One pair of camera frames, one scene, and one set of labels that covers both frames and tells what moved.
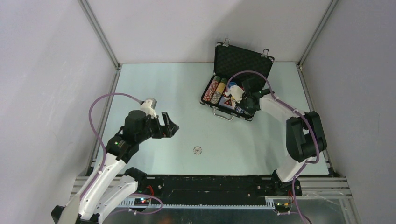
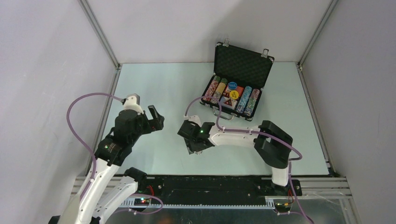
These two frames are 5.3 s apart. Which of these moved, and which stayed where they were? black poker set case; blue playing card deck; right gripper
Moved: right gripper
Stayed: blue playing card deck; black poker set case
